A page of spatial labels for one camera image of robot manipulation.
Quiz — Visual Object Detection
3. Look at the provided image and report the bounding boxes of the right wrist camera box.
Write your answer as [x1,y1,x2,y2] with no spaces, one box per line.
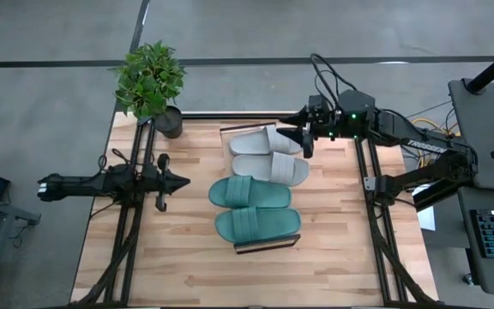
[308,94,332,118]

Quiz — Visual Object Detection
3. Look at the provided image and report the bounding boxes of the green slide sandal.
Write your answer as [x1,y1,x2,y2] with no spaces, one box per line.
[214,207,302,244]
[208,174,293,210]

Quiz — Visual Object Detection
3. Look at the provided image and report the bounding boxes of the black frame wooden shelf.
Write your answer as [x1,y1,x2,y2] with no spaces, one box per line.
[220,121,303,255]

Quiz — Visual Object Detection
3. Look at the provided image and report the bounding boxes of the black table edge rail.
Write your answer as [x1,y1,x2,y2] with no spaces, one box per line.
[181,111,302,120]

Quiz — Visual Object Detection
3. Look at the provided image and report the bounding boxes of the yellow cables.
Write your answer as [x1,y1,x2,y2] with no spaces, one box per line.
[409,118,461,169]

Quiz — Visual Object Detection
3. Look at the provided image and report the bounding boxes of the black cable loop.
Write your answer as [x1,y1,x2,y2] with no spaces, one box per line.
[310,52,359,108]

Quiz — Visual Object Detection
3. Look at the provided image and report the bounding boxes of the potted green plant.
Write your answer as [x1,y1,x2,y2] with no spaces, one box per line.
[113,40,187,139]

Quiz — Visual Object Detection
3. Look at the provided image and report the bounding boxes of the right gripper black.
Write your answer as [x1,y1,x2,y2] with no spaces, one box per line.
[275,106,341,159]

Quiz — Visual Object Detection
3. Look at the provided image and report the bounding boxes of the white paper sheet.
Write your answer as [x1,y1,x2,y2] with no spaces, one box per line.
[413,184,437,232]

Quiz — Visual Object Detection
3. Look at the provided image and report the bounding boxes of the light grey slide sandal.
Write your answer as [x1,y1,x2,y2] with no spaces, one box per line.
[228,124,304,156]
[231,151,310,187]

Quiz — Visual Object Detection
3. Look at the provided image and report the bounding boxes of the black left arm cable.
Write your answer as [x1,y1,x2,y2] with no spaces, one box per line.
[96,148,133,173]

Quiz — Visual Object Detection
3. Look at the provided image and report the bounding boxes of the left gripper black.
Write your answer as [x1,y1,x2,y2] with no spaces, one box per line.
[142,153,191,212]

